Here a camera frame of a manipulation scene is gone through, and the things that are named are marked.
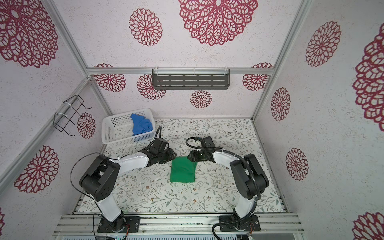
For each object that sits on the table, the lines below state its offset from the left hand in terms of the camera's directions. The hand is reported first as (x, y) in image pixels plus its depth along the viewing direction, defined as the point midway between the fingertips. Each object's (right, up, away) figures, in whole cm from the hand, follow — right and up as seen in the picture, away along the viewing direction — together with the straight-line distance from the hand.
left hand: (175, 157), depth 95 cm
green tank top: (+5, -7, -5) cm, 10 cm away
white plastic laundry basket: (-39, +19, +20) cm, 48 cm away
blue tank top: (-27, +21, +14) cm, 37 cm away
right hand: (+10, +2, -1) cm, 10 cm away
